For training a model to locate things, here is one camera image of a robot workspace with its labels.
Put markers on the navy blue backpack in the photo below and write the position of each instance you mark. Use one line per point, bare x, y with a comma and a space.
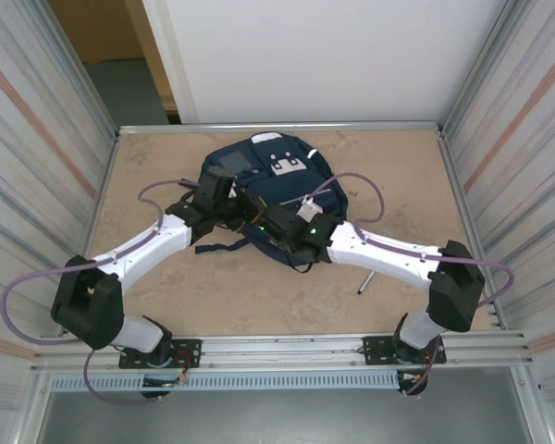
277, 189

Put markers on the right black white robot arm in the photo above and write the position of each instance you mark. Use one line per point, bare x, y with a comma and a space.
384, 254

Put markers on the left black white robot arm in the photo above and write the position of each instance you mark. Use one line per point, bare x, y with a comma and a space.
139, 250

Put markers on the black marker pen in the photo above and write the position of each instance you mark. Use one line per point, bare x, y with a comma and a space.
364, 284

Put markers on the grey metal lower shelf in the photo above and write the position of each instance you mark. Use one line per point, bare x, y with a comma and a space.
282, 416

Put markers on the brown wooden door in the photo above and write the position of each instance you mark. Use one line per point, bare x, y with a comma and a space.
97, 28

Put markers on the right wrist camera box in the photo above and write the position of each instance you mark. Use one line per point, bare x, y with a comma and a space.
307, 210

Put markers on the aluminium table frame rail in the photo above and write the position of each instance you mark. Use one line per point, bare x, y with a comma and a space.
166, 128

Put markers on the aluminium mounting rail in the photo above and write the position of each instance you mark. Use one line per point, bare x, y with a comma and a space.
282, 353

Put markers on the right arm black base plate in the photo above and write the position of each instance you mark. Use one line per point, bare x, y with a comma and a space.
374, 349

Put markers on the white door frame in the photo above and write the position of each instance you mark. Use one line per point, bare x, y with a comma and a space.
166, 55

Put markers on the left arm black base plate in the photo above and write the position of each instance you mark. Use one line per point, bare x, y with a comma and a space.
187, 351

